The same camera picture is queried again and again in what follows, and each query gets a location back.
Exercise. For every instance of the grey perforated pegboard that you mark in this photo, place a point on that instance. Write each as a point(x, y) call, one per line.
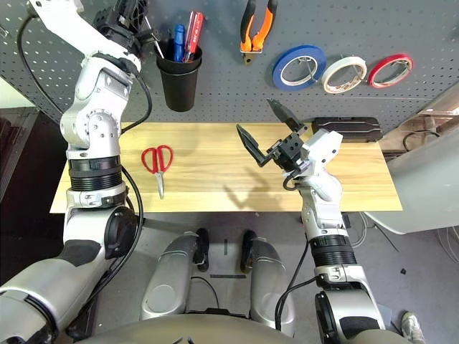
point(222, 89)

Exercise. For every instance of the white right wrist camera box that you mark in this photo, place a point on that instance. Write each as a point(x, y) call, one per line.
point(321, 150)

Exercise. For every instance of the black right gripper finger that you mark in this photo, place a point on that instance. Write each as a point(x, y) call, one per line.
point(252, 147)
point(288, 118)

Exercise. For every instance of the light grey curved panel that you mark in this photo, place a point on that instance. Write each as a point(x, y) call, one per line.
point(423, 186)

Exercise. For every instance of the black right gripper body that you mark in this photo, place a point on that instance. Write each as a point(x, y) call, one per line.
point(290, 154)

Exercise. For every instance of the black plastic cup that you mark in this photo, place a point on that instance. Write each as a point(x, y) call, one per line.
point(181, 96)
point(197, 57)

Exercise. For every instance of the white tape roll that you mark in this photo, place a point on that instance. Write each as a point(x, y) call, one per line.
point(325, 79)

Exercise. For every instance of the silver robot leg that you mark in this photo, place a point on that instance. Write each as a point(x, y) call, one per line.
point(168, 283)
point(272, 290)

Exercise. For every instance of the blue tape roll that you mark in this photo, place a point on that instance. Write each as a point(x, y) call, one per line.
point(278, 75)

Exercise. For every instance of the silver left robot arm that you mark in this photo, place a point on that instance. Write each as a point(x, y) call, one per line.
point(89, 125)

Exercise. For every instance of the red tape roll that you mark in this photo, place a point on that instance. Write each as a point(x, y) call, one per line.
point(372, 77)

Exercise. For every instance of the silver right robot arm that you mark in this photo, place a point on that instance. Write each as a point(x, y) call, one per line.
point(322, 222)

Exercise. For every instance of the silver robot right leg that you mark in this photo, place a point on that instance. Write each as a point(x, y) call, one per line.
point(272, 290)

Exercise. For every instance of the long black floor tape strip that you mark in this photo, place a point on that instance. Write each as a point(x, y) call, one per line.
point(227, 276)

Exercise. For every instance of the olive grey robot torso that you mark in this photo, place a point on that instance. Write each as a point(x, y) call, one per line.
point(179, 331)

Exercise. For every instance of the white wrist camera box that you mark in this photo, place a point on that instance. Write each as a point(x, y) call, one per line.
point(321, 150)
point(68, 21)

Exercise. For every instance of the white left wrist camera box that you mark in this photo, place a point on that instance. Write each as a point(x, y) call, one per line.
point(68, 21)

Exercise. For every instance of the black tool case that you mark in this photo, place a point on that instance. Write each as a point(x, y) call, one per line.
point(358, 129)

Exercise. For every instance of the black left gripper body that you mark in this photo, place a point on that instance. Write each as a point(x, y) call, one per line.
point(114, 27)

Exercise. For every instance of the silver robot left leg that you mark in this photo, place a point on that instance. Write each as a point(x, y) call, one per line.
point(168, 283)

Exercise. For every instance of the grey camouflage sneaker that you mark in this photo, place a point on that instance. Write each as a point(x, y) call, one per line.
point(412, 328)

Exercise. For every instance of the short black floor tape strip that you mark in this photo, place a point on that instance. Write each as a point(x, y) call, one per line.
point(226, 247)

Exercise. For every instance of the black orange screwdriver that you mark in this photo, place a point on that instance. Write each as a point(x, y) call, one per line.
point(160, 51)

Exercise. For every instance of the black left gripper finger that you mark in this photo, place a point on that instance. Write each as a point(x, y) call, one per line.
point(152, 37)
point(135, 12)

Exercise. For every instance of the orange black pliers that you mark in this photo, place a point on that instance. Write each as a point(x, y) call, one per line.
point(267, 25)

